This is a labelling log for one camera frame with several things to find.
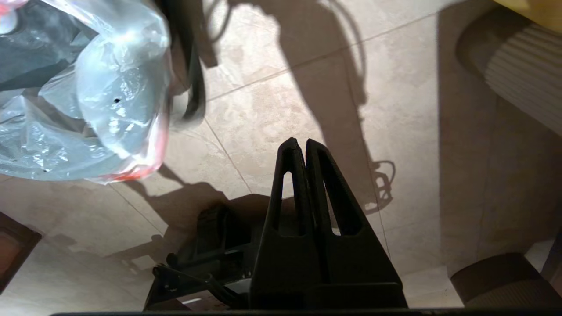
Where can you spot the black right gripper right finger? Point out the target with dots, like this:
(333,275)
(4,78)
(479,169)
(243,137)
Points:
(360,263)

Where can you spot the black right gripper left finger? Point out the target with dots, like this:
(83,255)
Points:
(285,263)

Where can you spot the used white bag red trim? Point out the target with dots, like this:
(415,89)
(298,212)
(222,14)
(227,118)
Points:
(109,87)

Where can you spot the yellow fabric bag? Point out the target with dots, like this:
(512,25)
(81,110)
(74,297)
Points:
(535,8)

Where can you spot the grey ribbed round pouf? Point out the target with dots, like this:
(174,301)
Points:
(527,74)
(505,281)

